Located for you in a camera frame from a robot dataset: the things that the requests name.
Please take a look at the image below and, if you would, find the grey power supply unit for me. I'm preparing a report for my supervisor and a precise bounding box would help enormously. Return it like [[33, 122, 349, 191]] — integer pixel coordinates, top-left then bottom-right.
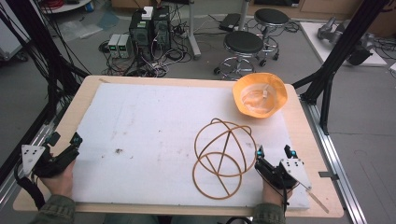
[[106, 33, 121, 59], [117, 34, 134, 60]]

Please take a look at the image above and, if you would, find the flat black case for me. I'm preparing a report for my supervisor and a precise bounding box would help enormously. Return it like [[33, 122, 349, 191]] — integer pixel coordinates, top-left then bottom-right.
[[218, 12, 242, 33]]

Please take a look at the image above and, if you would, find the black round stool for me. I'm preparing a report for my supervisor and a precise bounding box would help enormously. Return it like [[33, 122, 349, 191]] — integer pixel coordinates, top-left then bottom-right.
[[253, 7, 290, 68], [213, 30, 265, 80]]

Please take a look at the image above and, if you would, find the grey metal desk leg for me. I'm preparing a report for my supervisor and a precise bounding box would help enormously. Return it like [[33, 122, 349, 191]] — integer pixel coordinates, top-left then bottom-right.
[[186, 0, 203, 61]]

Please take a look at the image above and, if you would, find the white floor board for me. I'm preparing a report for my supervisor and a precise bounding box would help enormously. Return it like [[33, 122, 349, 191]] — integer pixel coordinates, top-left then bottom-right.
[[299, 21, 389, 68]]

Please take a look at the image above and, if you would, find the orange bucket hat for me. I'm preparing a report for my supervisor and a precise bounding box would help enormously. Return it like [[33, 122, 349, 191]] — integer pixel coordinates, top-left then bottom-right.
[[232, 72, 289, 119]]

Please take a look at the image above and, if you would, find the white foam mat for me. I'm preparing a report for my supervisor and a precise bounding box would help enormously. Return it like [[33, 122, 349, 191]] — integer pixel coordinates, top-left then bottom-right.
[[71, 81, 312, 210]]

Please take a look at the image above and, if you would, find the small grey bracket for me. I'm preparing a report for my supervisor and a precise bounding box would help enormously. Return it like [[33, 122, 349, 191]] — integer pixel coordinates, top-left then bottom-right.
[[318, 171, 340, 182]]

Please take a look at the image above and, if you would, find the aluminium side rail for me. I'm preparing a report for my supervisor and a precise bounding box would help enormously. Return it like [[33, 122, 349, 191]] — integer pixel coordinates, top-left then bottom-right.
[[0, 104, 68, 210], [299, 95, 369, 224]]

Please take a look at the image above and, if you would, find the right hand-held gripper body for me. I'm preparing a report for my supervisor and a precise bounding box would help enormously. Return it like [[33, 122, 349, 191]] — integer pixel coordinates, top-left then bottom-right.
[[254, 157, 313, 191]]

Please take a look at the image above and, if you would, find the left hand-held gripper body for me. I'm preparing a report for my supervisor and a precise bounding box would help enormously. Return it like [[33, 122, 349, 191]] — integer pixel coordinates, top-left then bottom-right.
[[20, 144, 78, 179]]

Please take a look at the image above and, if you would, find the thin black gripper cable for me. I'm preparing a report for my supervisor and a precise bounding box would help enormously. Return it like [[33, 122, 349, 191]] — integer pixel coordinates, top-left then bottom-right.
[[280, 174, 290, 217]]

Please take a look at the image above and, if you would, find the white cabinet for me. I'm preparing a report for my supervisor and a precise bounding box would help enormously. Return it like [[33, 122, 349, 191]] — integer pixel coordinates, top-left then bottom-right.
[[0, 11, 31, 63]]

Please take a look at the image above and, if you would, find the grey metal post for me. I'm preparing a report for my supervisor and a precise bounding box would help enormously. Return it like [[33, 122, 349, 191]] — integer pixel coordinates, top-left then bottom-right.
[[237, 0, 252, 32]]

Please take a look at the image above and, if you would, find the thick black gripper cable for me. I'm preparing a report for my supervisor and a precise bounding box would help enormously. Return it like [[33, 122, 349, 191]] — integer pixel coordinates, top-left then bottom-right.
[[13, 162, 47, 211]]

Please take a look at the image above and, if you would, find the brown wire hat frame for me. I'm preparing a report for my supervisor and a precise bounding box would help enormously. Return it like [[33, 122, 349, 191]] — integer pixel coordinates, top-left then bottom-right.
[[191, 117, 259, 201]]

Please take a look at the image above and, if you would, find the thin pale strip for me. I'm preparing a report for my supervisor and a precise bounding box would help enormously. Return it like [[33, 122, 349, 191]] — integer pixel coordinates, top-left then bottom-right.
[[305, 188, 331, 215]]

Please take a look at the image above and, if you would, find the black frame with cables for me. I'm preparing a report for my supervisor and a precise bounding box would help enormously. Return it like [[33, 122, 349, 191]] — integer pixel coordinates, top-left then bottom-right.
[[0, 0, 92, 188]]

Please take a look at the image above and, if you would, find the black metal frame strut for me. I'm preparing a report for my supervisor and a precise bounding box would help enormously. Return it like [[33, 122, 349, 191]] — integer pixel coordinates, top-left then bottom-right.
[[291, 0, 392, 136]]

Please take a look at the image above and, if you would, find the clear plastic sheet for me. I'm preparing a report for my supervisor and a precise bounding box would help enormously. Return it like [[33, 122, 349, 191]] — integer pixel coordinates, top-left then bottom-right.
[[57, 18, 105, 41]]

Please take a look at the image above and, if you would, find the black computer tower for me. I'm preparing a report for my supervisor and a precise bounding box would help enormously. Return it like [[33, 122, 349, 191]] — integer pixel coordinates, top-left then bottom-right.
[[151, 5, 173, 52], [128, 10, 154, 62]]

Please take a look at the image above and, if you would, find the person's right hand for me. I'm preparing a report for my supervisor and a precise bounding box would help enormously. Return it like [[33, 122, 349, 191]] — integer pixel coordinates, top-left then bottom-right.
[[262, 178, 294, 207]]

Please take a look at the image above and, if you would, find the person's left hand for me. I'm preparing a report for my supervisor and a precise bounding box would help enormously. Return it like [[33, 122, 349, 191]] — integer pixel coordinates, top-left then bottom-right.
[[40, 159, 77, 199]]

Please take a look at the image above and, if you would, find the white round table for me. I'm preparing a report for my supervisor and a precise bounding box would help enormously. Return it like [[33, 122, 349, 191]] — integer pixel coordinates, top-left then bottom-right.
[[38, 0, 95, 15]]

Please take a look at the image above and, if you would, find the tangle of floor cables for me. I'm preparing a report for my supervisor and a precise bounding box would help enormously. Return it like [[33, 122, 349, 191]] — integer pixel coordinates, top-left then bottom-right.
[[98, 29, 193, 78]]

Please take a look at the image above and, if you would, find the small white box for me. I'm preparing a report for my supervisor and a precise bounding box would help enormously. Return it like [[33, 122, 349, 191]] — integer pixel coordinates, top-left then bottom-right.
[[141, 6, 155, 21]]

